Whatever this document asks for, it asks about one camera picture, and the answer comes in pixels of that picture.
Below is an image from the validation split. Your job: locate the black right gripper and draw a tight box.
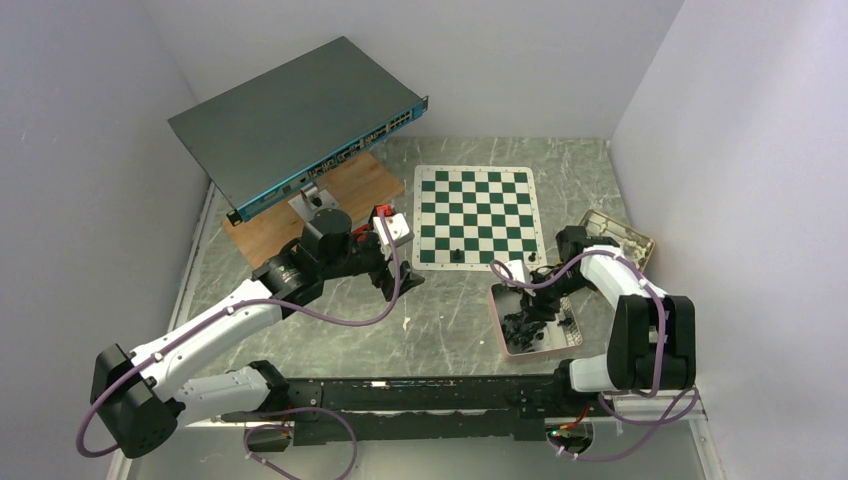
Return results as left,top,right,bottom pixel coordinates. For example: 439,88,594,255
520,266,592,324

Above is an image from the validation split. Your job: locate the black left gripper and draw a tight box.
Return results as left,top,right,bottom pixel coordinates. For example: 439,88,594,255
320,231,424,299

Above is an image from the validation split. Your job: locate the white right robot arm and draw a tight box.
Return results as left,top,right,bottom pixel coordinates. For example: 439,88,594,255
511,226,696,415

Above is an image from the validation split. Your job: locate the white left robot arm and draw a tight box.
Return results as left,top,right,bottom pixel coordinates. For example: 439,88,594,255
76,205,424,458

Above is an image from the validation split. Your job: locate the black chess pieces pile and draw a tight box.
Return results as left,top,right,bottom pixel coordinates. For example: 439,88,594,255
499,311,582,355

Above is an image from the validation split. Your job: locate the green white chess board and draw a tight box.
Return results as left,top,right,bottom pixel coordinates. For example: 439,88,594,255
411,165,548,271

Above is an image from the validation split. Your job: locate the wooden board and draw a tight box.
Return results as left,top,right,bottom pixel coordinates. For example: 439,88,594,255
221,153,404,268

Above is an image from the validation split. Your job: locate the pink metal tray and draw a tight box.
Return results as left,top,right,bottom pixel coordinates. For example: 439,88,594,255
488,283,584,363

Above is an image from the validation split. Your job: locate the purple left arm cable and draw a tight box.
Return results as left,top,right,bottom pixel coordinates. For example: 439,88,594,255
74,215,404,460

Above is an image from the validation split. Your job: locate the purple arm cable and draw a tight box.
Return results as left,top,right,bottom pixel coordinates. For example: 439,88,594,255
490,248,702,465
74,215,404,460

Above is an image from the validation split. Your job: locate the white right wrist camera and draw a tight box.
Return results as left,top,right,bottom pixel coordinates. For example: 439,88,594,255
505,259,532,288

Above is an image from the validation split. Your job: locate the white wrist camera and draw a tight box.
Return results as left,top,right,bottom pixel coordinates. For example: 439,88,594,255
369,205,415,258
505,259,532,288

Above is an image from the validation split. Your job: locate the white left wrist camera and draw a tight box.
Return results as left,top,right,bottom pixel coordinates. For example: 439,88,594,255
369,205,415,258

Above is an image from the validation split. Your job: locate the metal switch stand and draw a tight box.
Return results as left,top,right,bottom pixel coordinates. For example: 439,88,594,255
288,182,339,222

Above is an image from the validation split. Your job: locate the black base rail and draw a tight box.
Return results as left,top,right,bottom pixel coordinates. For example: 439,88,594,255
221,374,607,446

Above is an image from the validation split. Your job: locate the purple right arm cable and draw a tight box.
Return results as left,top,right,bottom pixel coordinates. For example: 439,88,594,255
490,248,702,465

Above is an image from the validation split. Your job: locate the grey network switch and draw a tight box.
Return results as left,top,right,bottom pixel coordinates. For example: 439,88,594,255
168,36,429,226

